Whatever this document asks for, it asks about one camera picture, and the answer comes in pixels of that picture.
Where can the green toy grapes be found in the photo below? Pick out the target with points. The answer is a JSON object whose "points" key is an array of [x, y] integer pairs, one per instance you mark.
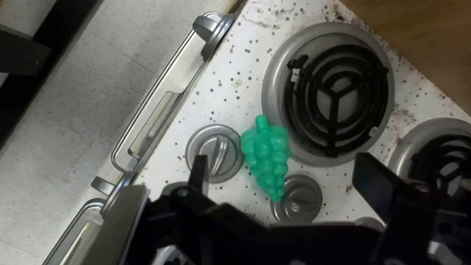
{"points": [[265, 154]]}

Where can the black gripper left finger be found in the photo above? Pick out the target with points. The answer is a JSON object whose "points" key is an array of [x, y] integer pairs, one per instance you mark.
{"points": [[197, 173]]}

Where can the black coil stove burner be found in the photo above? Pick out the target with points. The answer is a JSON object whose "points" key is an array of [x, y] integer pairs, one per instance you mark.
{"points": [[435, 156], [332, 92]]}

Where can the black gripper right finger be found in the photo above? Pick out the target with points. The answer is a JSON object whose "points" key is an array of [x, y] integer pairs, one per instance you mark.
{"points": [[379, 188]]}

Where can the grey stove knob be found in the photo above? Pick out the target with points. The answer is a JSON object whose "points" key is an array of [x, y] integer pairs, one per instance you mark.
{"points": [[217, 147], [298, 198]]}

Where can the toy kitchen play set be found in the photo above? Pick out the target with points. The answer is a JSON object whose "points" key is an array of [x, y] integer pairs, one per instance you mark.
{"points": [[235, 73]]}

